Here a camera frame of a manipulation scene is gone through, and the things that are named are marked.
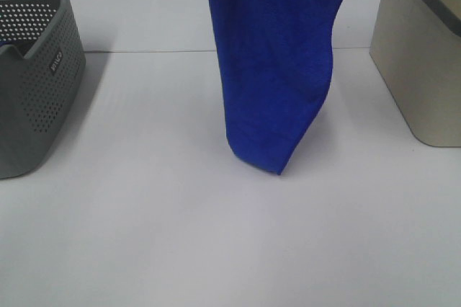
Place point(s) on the blue microfibre towel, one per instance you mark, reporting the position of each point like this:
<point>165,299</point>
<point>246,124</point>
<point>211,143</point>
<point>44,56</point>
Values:
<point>276,60</point>

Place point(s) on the grey perforated plastic basket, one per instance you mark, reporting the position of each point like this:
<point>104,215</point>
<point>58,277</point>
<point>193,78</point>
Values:
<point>40,76</point>

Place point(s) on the beige plastic bin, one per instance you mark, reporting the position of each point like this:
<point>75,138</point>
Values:
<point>416,48</point>

